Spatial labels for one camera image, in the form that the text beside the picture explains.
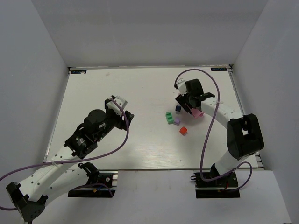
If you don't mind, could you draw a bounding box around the small dark blue cube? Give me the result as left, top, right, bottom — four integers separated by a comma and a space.
175, 105, 181, 112

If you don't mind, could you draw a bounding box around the green ridged block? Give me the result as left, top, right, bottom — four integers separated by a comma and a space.
165, 112, 174, 124

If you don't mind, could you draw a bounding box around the pink plastic box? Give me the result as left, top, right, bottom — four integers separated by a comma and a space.
191, 108, 204, 119

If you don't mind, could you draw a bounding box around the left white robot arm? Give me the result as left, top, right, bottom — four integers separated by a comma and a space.
6, 96, 134, 224

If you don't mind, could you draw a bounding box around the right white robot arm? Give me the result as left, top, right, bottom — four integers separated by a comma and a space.
174, 79, 264, 182

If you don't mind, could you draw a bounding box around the purple cube block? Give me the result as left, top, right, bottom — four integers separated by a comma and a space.
173, 118, 181, 126

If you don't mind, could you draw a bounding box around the red cube block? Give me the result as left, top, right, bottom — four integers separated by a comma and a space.
179, 126, 187, 135

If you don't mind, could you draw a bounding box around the right blue logo sticker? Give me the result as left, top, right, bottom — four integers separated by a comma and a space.
211, 67, 227, 71

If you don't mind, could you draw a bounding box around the blue logo sticker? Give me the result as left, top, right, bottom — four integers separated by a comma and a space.
211, 67, 227, 71
71, 70, 87, 74

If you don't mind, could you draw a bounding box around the left blue logo sticker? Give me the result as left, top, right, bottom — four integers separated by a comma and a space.
71, 70, 87, 74

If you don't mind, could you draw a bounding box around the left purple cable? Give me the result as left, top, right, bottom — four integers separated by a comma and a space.
0, 98, 129, 210

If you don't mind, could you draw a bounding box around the purple cable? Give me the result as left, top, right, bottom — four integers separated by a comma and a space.
0, 98, 129, 210
174, 68, 253, 192

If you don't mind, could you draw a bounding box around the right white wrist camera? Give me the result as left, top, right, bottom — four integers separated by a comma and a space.
175, 78, 187, 96

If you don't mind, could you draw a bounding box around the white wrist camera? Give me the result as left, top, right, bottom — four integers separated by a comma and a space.
106, 96, 128, 117
175, 78, 187, 96

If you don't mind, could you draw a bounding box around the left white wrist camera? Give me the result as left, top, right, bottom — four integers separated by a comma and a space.
106, 96, 128, 117

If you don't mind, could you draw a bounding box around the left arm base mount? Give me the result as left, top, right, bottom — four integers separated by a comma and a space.
68, 162, 118, 198

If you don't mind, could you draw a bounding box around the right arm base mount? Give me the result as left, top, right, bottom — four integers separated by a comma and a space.
190, 172, 240, 199

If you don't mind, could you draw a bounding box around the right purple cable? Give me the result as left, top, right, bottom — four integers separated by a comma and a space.
174, 68, 253, 192

